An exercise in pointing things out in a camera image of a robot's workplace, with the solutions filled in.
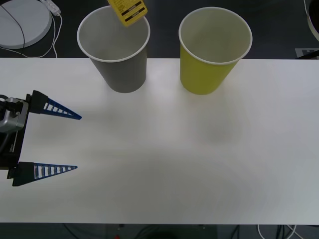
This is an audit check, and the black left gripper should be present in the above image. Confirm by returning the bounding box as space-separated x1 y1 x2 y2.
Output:
0 90 82 187

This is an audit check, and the yellow-green plastic bin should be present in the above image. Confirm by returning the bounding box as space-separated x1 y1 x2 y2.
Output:
178 6 253 95

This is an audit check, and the thin black cable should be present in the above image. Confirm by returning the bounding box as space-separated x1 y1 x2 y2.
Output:
0 4 27 59

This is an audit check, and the white power strip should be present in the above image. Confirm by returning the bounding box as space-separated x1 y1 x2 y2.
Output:
41 0 62 16

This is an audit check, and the grey plastic bin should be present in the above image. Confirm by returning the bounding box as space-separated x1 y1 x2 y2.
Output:
76 6 151 94

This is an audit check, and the white round stand base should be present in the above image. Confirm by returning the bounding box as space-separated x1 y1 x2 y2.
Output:
0 0 53 50

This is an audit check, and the grey floor marker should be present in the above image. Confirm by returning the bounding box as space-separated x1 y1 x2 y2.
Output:
295 46 319 60

